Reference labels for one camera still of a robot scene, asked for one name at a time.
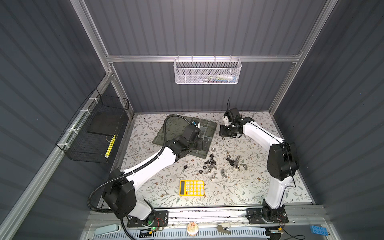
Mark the light blue flat device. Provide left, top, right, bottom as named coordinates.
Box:
left=95, top=224, right=122, bottom=236

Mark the yellow calculator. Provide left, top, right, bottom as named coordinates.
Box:
left=179, top=180, right=205, bottom=197

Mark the silver wing nut pile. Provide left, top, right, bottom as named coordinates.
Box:
left=226, top=155, right=248, bottom=171

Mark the white wire wall basket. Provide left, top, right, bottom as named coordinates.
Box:
left=173, top=58, right=242, bottom=85

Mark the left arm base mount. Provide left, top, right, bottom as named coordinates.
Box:
left=126, top=211, right=169, bottom=228

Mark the round wooden object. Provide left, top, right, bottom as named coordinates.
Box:
left=187, top=222, right=199, bottom=236

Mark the blue toy brick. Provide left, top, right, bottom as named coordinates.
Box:
left=310, top=225, right=329, bottom=236

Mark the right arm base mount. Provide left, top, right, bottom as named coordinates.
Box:
left=246, top=206, right=289, bottom=224

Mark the black corrugated cable hose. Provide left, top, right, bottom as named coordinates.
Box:
left=86, top=114, right=193, bottom=214

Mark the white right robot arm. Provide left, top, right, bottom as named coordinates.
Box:
left=219, top=108, right=300, bottom=210

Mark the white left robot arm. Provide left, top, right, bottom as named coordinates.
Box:
left=102, top=125, right=203, bottom=221

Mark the black wire wall basket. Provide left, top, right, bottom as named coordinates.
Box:
left=57, top=90, right=130, bottom=164

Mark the green transparent organizer box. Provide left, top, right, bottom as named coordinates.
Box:
left=167, top=116, right=218, bottom=159

